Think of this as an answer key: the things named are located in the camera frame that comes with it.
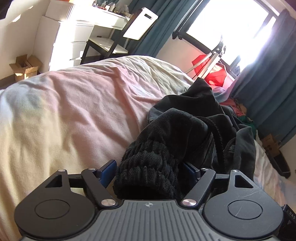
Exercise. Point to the black bedside armchair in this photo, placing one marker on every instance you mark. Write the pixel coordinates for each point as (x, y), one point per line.
(280, 164)

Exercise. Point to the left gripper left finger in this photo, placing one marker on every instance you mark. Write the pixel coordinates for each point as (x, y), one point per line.
(96, 182)

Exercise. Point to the window frame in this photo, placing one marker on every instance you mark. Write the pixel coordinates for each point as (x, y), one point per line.
(242, 26)

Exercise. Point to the black pants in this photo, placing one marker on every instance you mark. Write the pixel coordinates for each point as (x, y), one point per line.
(188, 128)

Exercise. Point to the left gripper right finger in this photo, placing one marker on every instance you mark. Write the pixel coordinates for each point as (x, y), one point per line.
(196, 183)

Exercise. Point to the brown paper bag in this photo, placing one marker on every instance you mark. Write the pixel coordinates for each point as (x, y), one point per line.
(271, 145)

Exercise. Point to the teal curtain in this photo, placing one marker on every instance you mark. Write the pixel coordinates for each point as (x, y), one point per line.
(267, 86)
(170, 14)

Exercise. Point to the silver tripod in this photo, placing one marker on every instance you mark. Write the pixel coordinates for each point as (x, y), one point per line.
(209, 61)

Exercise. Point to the open cardboard box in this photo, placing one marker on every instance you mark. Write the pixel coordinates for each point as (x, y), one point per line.
(25, 67)

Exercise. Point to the white dresser desk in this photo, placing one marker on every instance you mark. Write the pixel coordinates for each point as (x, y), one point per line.
(65, 29)

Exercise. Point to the red garment on hanger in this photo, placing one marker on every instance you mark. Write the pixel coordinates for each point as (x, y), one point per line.
(216, 76)

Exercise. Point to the teal curtain left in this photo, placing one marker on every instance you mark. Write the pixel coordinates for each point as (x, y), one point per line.
(170, 14)

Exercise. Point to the pastel bed duvet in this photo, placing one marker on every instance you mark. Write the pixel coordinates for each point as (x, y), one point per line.
(59, 123)

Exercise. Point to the pile of colourful clothes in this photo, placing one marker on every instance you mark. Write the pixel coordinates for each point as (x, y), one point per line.
(223, 97)

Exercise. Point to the teal curtain right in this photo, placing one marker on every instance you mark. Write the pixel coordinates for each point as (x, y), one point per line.
(267, 86)

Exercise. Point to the black white chair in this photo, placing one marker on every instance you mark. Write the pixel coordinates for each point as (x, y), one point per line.
(134, 29)

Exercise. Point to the cosmetics clutter on desk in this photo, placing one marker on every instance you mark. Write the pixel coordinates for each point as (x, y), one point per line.
(119, 7)

